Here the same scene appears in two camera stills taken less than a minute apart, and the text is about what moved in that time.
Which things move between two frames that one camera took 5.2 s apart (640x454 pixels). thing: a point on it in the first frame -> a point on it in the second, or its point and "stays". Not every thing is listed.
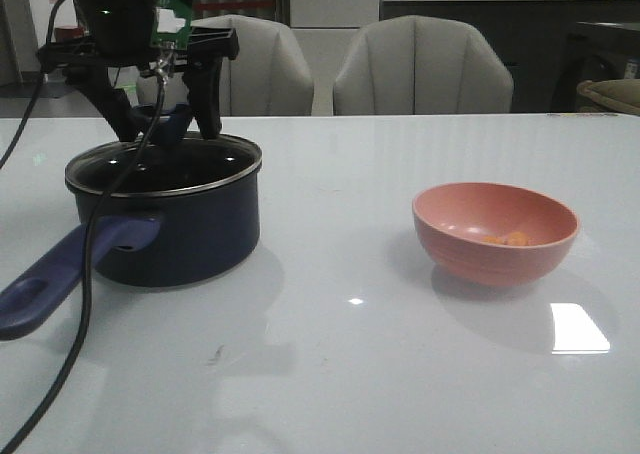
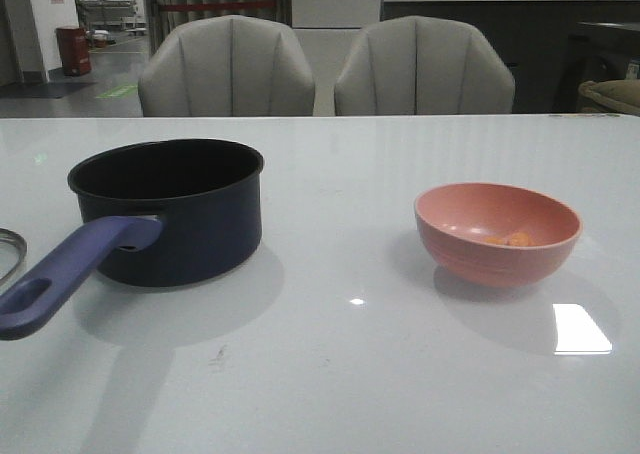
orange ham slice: [518, 238] stays
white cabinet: [326, 14] stays
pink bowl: [493, 234] stays
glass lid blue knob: [174, 161] -> [13, 251]
